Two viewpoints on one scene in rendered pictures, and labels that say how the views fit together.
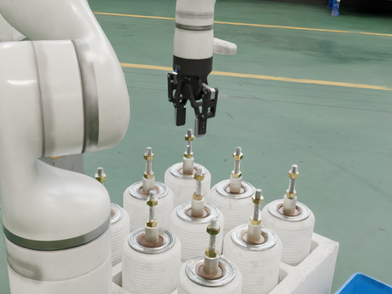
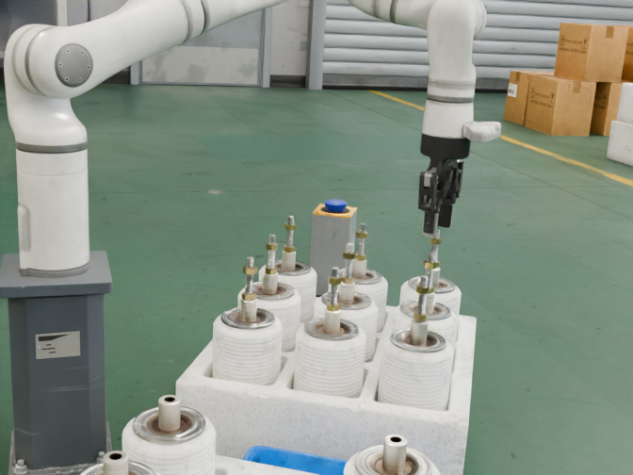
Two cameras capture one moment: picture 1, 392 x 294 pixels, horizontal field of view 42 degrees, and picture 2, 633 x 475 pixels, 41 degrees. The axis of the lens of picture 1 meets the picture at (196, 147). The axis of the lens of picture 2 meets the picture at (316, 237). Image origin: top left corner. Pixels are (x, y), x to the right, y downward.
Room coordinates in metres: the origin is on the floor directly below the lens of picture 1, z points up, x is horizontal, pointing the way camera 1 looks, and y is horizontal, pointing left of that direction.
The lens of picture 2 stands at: (0.21, -1.05, 0.69)
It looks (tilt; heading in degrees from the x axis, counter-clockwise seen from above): 16 degrees down; 64
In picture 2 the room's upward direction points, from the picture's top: 3 degrees clockwise
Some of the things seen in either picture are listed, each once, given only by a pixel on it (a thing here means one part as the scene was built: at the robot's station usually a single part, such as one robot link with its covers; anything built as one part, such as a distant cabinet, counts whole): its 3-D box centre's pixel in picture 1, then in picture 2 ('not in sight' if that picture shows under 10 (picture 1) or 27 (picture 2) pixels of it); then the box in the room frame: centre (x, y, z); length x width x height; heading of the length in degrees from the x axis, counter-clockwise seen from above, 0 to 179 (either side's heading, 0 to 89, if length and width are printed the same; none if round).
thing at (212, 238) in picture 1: (212, 241); (249, 284); (0.62, -0.03, 0.30); 0.01 x 0.01 x 0.08
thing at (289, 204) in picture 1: (289, 204); (418, 332); (0.81, -0.17, 0.26); 0.02 x 0.02 x 0.03
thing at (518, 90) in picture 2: not in sight; (537, 97); (3.66, 3.00, 0.15); 0.30 x 0.24 x 0.30; 170
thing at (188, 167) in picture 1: (188, 165); (431, 277); (0.95, 0.01, 0.26); 0.02 x 0.02 x 0.03
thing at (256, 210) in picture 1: (256, 210); (333, 294); (0.72, -0.10, 0.30); 0.01 x 0.01 x 0.08
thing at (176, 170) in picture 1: (188, 171); (431, 285); (0.95, 0.01, 0.25); 0.08 x 0.08 x 0.01
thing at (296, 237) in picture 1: (283, 252); (412, 402); (0.81, -0.17, 0.16); 0.10 x 0.10 x 0.18
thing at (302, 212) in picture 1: (288, 210); (417, 340); (0.81, -0.17, 0.25); 0.08 x 0.08 x 0.01
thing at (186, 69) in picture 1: (192, 74); (444, 159); (0.95, 0.01, 0.46); 0.08 x 0.08 x 0.09
